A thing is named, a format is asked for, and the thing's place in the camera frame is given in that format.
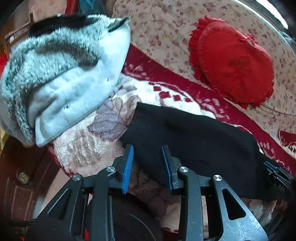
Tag floral sofa cover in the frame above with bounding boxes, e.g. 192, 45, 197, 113
111, 0, 296, 149

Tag grey fleece-lined jacket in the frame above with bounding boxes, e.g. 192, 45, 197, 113
0, 14, 131, 148

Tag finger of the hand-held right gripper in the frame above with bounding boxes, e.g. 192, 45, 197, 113
263, 160, 295, 183
266, 169, 293, 194

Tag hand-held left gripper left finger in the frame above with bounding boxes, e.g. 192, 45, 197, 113
28, 144, 134, 241

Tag black pants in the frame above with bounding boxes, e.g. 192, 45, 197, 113
119, 102, 279, 201

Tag red heart-shaped frilled pillow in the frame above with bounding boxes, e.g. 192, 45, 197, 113
188, 15, 275, 109

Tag braided black cable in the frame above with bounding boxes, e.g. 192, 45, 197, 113
6, 220, 36, 229

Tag brown wooden sofa frame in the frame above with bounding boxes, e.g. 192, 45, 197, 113
0, 136, 71, 224

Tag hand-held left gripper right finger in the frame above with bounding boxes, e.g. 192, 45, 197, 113
161, 145, 269, 241

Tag black garment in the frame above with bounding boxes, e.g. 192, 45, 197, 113
29, 14, 98, 38

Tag blue bag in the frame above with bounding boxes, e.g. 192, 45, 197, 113
78, 0, 105, 15

